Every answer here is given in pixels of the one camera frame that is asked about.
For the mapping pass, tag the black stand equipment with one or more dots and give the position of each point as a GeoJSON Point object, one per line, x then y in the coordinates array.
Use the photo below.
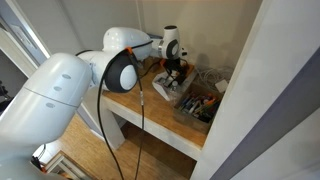
{"type": "Point", "coordinates": [3, 96]}

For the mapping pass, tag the orange wrist mount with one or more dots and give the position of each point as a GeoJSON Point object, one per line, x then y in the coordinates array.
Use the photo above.
{"type": "Point", "coordinates": [163, 62]}

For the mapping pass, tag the orange tray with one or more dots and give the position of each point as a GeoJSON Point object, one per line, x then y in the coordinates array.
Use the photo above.
{"type": "Point", "coordinates": [190, 68]}

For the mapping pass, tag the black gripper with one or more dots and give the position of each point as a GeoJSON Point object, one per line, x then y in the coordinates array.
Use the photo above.
{"type": "Point", "coordinates": [174, 67]}

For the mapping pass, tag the orange and black connector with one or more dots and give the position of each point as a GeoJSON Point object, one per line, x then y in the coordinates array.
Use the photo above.
{"type": "Point", "coordinates": [37, 164]}

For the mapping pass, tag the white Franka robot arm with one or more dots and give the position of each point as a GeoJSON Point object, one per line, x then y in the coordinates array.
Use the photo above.
{"type": "Point", "coordinates": [56, 100]}

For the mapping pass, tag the cardboard box of pens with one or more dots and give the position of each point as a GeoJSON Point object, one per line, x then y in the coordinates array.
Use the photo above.
{"type": "Point", "coordinates": [193, 121]}

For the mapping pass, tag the white power adapter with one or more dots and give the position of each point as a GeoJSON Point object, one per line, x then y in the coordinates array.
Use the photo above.
{"type": "Point", "coordinates": [221, 86]}

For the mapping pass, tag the framed picture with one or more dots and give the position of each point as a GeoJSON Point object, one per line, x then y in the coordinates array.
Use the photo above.
{"type": "Point", "coordinates": [65, 168]}

